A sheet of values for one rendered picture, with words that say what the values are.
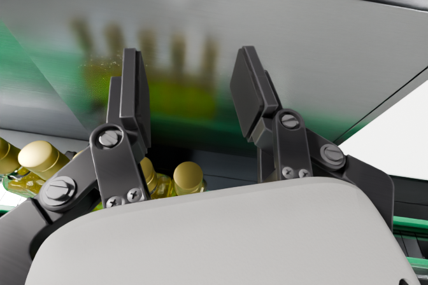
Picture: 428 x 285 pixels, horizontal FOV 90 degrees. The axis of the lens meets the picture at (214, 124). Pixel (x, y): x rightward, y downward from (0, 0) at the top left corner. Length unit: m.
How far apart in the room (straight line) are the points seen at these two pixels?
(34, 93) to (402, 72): 0.57
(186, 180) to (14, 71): 0.35
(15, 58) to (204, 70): 0.30
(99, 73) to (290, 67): 0.25
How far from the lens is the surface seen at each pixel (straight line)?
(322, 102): 0.33
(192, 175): 0.25
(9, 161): 0.36
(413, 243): 0.75
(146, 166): 0.26
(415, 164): 0.58
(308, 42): 0.26
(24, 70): 0.48
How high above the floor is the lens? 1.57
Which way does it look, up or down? 57 degrees down
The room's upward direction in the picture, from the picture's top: 12 degrees clockwise
